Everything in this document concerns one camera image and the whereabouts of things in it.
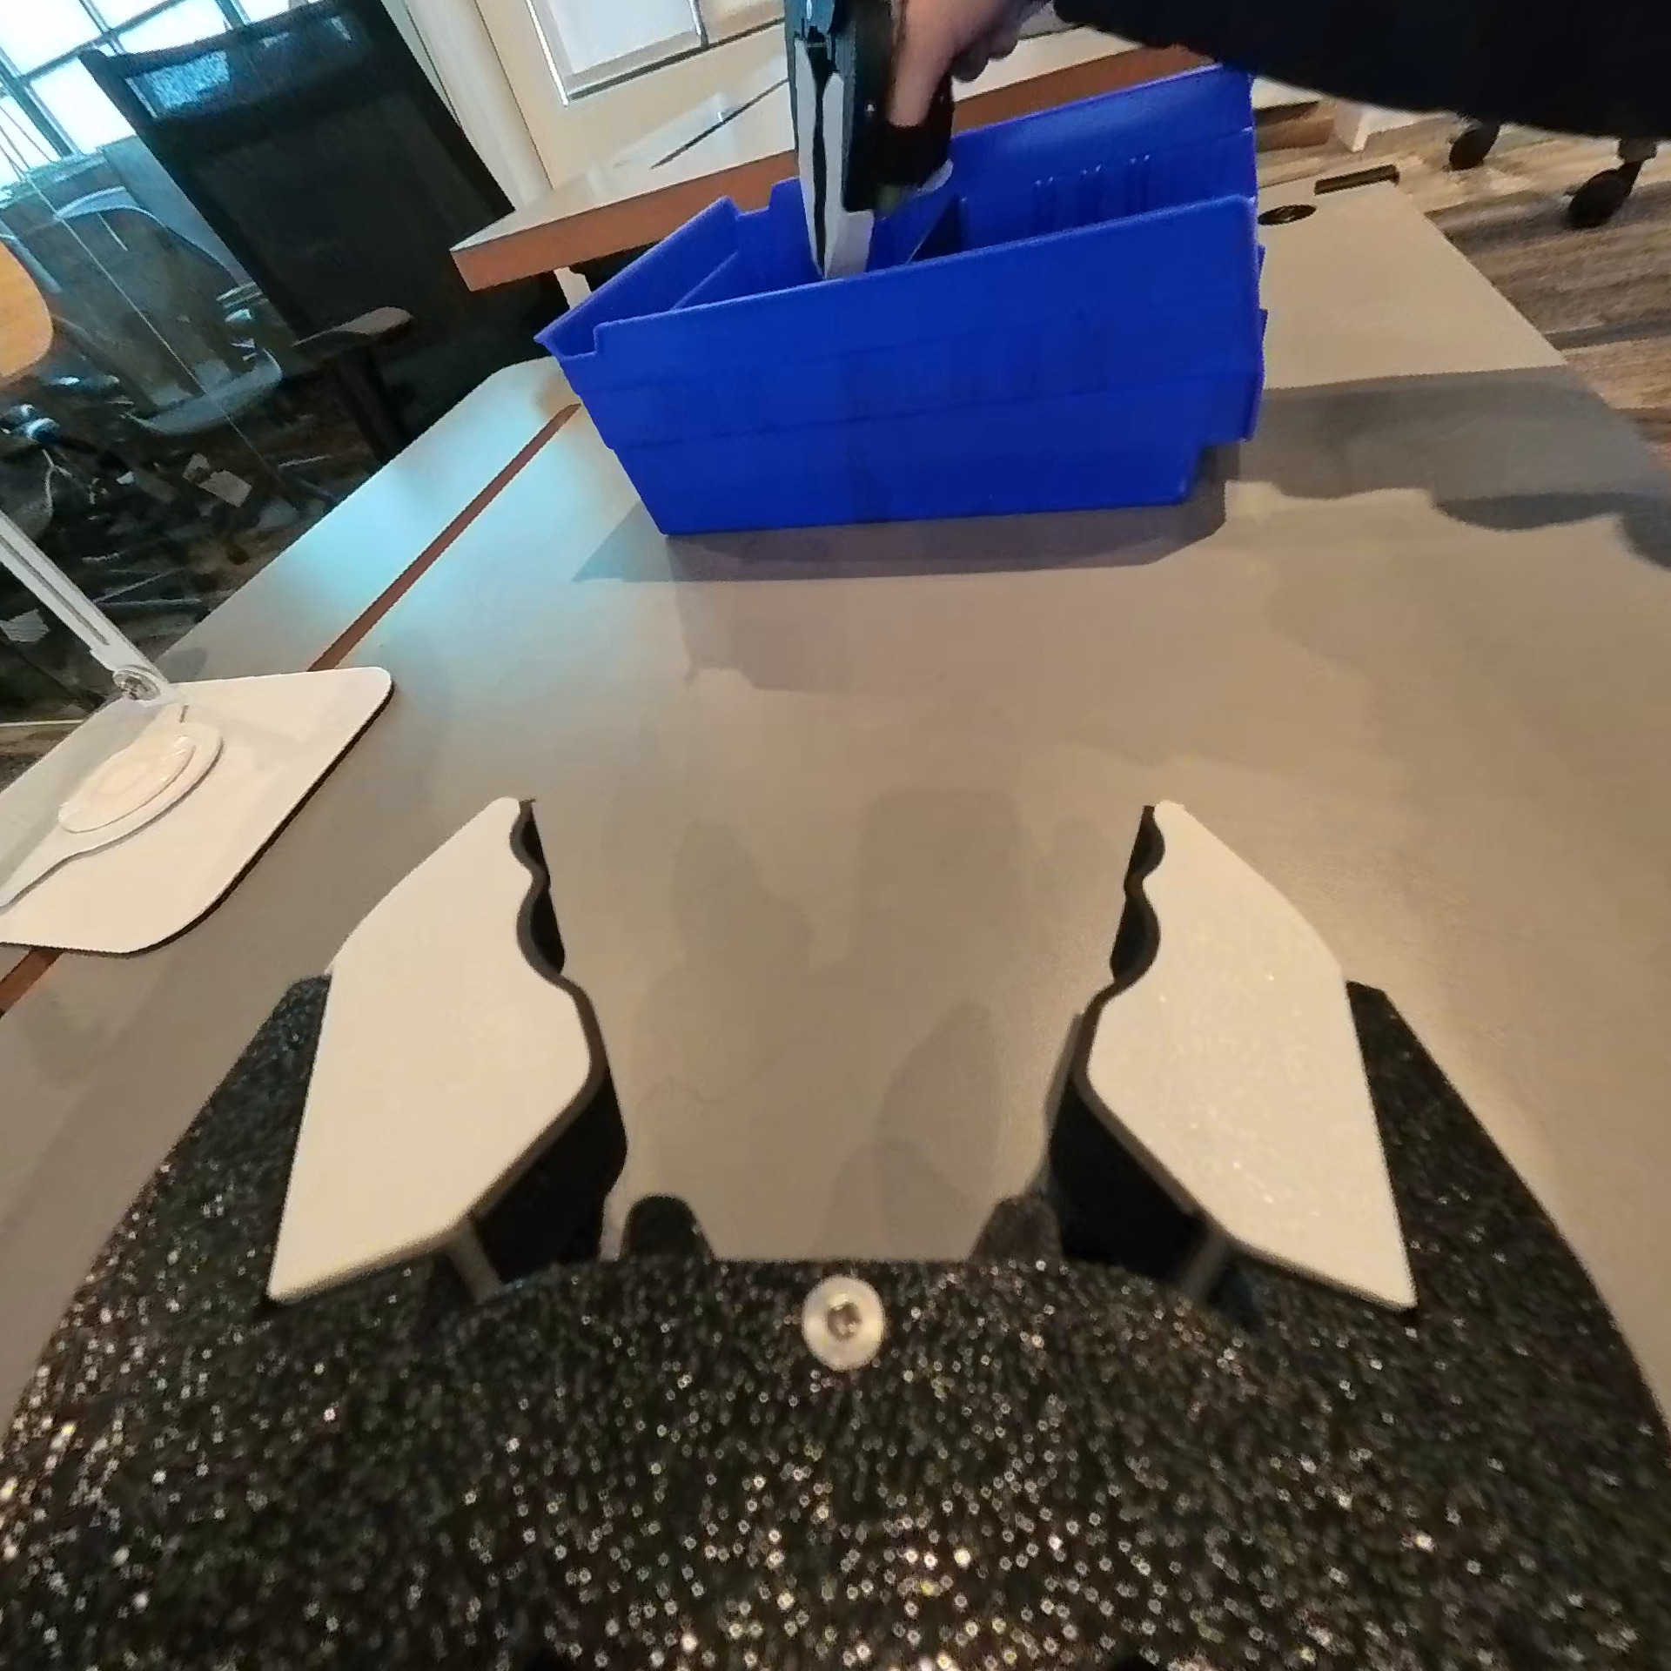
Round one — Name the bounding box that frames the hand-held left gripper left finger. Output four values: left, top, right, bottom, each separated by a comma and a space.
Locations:
269, 796, 627, 1304

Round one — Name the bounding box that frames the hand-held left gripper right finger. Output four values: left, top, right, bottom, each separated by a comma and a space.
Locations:
1069, 798, 1419, 1310

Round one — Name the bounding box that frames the blue plastic bin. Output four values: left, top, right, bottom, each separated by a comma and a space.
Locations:
538, 65, 1272, 538

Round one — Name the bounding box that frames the person's right forearm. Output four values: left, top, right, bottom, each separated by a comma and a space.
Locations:
1051, 0, 1671, 132

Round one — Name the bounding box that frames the person's right hand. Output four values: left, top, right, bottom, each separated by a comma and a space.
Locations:
891, 0, 1033, 132

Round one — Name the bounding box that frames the white table with brown edge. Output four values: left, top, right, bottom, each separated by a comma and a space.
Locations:
450, 26, 1216, 296

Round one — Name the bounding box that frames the black mesh office chair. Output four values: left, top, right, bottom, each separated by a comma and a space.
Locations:
79, 0, 525, 459

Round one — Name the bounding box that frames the grey office chair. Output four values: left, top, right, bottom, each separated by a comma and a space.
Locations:
0, 195, 302, 524

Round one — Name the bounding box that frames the wooden chair back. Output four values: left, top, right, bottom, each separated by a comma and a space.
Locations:
0, 240, 58, 382

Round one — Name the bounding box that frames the white square base plate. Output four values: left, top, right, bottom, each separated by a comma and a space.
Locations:
0, 666, 397, 962

